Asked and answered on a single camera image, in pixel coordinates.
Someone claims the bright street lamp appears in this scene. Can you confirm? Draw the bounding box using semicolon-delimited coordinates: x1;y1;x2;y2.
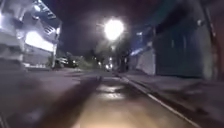
102;17;126;42

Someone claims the grey asphalt road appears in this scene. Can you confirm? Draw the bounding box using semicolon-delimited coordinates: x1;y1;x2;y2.
0;68;224;128

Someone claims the parked vehicle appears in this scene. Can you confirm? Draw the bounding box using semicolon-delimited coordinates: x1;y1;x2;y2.
53;57;80;70

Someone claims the concrete pavement strip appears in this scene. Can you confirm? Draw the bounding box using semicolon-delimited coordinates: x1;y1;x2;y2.
120;70;224;128

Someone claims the pale multi-storey building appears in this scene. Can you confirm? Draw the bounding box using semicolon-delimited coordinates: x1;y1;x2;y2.
0;0;63;70

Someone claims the dark gated wall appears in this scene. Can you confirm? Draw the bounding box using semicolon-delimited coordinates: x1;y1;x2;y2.
127;0;224;81

